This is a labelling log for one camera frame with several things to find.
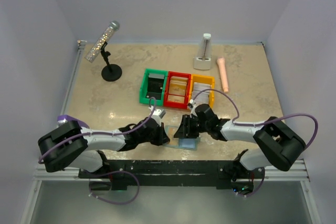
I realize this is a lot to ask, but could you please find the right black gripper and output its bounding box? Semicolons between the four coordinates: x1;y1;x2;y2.
173;114;210;138

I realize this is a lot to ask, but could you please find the teal leather card holder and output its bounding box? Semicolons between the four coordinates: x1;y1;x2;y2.
163;125;201;151

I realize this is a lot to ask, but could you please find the gold credit card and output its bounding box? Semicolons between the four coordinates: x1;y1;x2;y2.
167;126;177;138
167;94;185;103

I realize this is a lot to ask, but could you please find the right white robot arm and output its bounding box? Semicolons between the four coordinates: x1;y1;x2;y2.
174;104;307;178

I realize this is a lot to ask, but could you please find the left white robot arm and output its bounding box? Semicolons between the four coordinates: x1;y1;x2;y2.
38;118;170;178

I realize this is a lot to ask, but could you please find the white cards stack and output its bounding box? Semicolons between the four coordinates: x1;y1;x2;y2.
191;82;211;104

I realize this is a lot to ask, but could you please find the gold cards stack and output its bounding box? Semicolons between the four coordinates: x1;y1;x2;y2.
169;76;188;96

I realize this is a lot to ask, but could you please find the black cards stack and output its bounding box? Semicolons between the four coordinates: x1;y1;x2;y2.
145;73;165;100

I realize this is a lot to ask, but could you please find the red plastic bin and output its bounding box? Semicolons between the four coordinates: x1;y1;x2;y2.
163;71;191;110

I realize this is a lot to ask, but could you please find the yellow plastic bin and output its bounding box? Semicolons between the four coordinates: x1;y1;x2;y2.
188;74;215;108

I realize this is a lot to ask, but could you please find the green plastic bin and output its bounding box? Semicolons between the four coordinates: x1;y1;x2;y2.
139;68;168;106

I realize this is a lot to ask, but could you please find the white metronome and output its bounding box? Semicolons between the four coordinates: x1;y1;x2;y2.
193;33;212;70

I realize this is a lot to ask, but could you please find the black microphone stand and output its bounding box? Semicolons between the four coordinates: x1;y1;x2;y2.
100;42;122;82

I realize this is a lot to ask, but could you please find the pink flashlight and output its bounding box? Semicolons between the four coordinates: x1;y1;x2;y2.
216;58;229;93

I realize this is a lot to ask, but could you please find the purple block fixture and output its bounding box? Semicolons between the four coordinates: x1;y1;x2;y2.
57;114;89;128

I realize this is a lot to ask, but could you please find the glitter silver microphone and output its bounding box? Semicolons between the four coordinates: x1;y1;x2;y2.
85;20;120;63

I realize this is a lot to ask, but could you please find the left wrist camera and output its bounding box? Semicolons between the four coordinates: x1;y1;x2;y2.
150;106;166;125

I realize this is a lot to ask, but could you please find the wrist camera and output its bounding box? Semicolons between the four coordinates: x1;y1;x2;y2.
187;99;199;115
150;106;166;125

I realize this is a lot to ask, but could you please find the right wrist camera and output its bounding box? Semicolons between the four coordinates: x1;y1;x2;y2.
187;99;199;115

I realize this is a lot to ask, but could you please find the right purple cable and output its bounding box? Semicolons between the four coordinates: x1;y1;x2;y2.
190;89;319;153

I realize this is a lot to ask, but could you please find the purple cable loop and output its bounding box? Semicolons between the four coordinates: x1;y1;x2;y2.
88;170;141;204

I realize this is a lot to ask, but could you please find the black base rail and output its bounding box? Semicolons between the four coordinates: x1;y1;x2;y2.
79;160;264;190

